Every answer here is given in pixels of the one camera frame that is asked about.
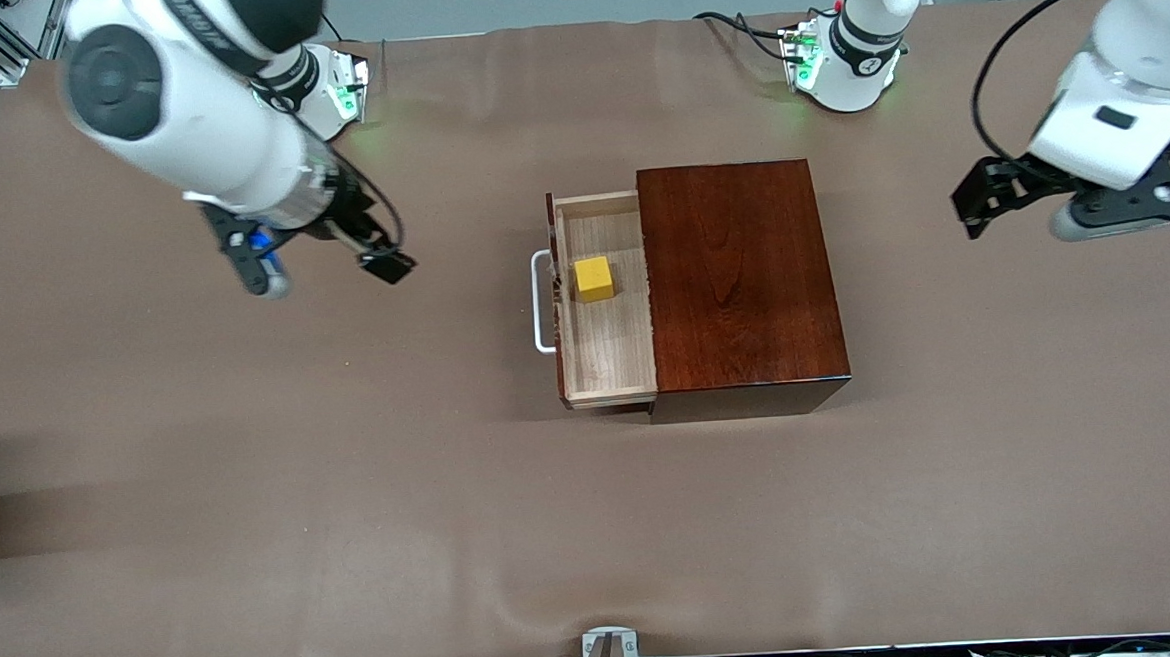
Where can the brown table mat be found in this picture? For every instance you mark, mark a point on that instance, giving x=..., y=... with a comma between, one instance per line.
x=350, y=431

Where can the yellow cube block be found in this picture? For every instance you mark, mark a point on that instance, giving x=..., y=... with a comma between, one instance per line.
x=594, y=280

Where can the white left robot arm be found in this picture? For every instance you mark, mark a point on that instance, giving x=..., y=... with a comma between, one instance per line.
x=857, y=74

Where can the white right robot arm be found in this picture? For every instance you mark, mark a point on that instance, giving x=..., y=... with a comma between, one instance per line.
x=194, y=119

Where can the metal base connector bracket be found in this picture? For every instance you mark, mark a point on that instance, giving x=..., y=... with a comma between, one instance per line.
x=799, y=57
x=350, y=88

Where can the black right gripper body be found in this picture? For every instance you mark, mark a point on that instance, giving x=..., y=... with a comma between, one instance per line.
x=343, y=213

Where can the dark wooden drawer cabinet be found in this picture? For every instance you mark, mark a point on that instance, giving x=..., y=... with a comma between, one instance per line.
x=743, y=280

